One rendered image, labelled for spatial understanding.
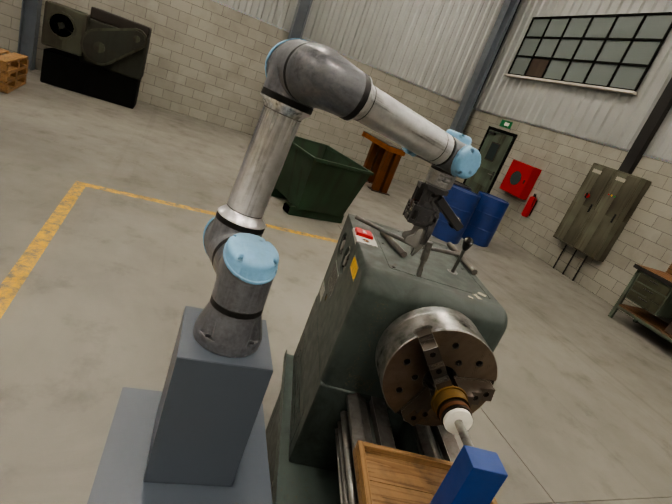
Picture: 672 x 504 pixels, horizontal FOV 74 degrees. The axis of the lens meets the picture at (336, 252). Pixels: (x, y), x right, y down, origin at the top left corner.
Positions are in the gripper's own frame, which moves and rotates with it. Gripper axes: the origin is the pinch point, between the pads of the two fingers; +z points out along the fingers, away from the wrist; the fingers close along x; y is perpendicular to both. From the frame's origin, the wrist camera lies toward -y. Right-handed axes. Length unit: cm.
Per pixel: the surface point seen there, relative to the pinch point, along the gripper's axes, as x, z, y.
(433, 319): 18.9, 10.8, -5.2
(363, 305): 8.6, 17.4, 10.9
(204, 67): -939, 21, 261
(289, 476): 15, 79, 13
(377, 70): -1033, -108, -110
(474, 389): 28.9, 21.9, -19.1
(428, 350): 28.1, 15.1, -3.1
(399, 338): 20.7, 18.0, 2.0
